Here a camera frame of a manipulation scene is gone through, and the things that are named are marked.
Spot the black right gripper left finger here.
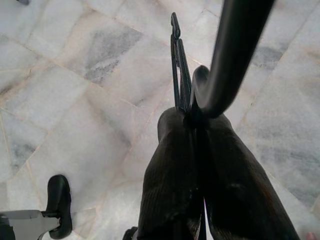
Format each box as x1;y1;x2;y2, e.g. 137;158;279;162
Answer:
136;108;202;240

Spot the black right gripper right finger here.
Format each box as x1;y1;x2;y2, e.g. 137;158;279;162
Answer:
197;114;301;240

